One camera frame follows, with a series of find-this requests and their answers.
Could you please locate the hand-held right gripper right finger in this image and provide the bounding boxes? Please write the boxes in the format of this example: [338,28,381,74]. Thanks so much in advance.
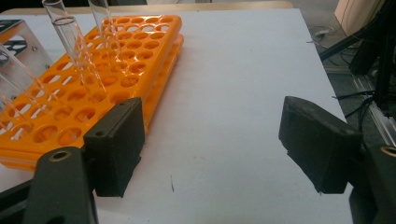
[277,95,364,195]

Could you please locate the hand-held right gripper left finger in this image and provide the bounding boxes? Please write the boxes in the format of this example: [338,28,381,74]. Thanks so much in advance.
[83,96,146,199]

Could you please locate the clear glass test tube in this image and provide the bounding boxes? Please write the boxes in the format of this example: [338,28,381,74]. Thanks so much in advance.
[88,0,126,73]
[41,0,107,101]
[0,43,64,114]

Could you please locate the orange plastic test tube rack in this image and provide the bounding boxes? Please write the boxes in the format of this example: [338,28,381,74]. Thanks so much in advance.
[0,14,185,172]

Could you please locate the silver metal test tube rack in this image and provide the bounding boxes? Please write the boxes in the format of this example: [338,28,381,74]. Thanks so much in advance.
[0,19,54,104]

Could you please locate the black metal stand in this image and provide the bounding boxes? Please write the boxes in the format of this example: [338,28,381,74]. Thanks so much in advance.
[318,0,396,118]

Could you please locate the light wooden cabinet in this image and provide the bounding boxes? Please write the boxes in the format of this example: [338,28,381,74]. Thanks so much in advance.
[334,0,387,36]

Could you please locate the black cable bundle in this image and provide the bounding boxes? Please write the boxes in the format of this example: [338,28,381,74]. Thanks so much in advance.
[332,89,378,119]

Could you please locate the aluminium floor rail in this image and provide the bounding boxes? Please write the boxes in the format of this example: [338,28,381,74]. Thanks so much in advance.
[351,74,396,147]

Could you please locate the white floor cable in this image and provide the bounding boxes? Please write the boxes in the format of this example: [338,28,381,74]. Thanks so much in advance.
[306,26,339,50]

